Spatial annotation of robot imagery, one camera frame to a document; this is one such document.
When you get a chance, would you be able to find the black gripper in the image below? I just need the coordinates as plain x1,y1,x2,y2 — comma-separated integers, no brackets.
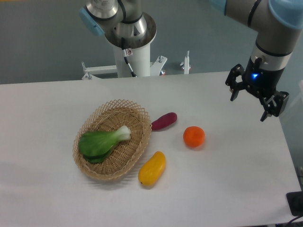
225,59,289,122

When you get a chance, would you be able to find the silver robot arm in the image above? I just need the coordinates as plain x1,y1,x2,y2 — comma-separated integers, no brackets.
80,0,303,120

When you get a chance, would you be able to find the orange fruit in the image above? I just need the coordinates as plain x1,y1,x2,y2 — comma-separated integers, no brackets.
183,126,205,148

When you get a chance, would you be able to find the purple sweet potato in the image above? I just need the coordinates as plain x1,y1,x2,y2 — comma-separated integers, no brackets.
151,112,178,131

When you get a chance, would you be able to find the black device at table edge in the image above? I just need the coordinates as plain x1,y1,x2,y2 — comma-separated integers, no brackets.
286,191,303,216

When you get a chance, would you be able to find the yellow mango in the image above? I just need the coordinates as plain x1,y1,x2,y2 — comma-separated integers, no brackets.
138,151,166,187

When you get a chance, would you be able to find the woven wicker basket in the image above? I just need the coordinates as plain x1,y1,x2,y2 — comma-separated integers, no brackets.
72,99,152,181

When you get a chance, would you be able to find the green bok choy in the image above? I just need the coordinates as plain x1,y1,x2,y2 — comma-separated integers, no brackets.
78,125,131,164

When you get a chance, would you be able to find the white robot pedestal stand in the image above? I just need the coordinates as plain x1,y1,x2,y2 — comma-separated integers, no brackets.
81,11,192,80

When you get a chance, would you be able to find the black cable on pedestal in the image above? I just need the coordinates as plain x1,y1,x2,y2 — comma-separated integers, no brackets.
120,37,137,78

